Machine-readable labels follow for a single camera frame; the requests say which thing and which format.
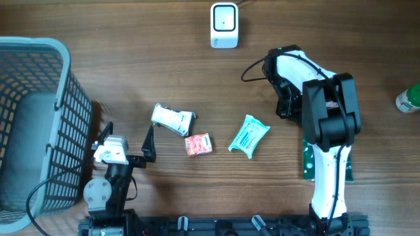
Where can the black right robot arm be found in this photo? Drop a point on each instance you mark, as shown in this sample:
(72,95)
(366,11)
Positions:
(327,105)

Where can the grey plastic basket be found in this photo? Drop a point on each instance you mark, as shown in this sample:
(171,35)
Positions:
(45,122)

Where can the red patterned small box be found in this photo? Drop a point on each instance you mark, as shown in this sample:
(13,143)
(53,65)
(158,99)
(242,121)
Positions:
(198,144)

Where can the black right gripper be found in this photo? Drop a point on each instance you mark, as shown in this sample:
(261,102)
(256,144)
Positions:
(290,112)

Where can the white barcode scanner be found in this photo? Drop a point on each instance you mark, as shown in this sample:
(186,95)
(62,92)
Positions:
(224,25)

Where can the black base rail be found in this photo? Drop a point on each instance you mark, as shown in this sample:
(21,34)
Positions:
(284,225)

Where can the green lid jar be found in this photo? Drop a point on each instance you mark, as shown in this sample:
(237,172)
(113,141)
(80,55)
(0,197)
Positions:
(408,101)

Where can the teal tissue pack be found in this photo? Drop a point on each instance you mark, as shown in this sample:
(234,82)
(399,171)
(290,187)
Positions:
(251,132)

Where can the white plastic packet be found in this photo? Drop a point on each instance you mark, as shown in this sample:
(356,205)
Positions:
(175,120)

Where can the green glove package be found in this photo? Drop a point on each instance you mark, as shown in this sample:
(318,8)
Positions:
(309,163)

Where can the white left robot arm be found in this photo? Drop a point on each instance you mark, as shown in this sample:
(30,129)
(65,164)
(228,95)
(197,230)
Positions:
(106,196)

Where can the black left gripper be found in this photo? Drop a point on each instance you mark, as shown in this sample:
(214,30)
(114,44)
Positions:
(140,162)

